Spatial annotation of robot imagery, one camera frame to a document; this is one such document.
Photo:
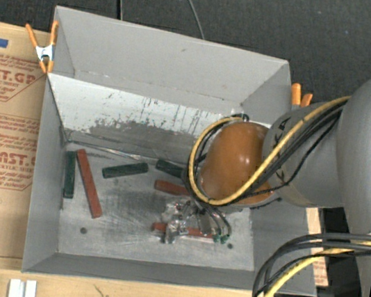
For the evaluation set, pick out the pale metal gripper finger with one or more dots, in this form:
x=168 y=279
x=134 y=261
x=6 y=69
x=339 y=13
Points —
x=175 y=231
x=171 y=212

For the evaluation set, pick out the red-brown flat block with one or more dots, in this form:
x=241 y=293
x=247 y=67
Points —
x=89 y=184
x=170 y=187
x=159 y=226

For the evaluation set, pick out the dark green flat block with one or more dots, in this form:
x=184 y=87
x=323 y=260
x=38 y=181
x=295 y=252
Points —
x=169 y=168
x=69 y=177
x=125 y=169

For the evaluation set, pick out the grey metal bin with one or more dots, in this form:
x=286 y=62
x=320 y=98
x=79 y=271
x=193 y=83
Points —
x=171 y=64

